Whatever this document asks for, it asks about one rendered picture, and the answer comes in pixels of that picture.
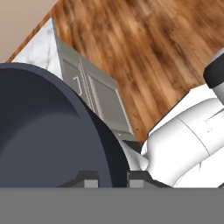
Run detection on white kettle with black handle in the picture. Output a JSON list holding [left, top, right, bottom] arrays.
[[121, 47, 224, 188]]

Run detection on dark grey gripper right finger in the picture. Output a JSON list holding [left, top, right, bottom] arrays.
[[127, 171, 173, 188]]

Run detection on dark blue-grey pot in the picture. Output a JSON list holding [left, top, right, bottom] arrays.
[[0, 61, 131, 188]]

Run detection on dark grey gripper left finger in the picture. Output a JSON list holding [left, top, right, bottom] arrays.
[[56, 170, 101, 188]]

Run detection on grey cabinet door with handle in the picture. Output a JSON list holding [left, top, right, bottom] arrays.
[[56, 37, 89, 103]]

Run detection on pale grey cabinet door handle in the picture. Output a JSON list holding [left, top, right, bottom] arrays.
[[73, 75, 82, 96]]

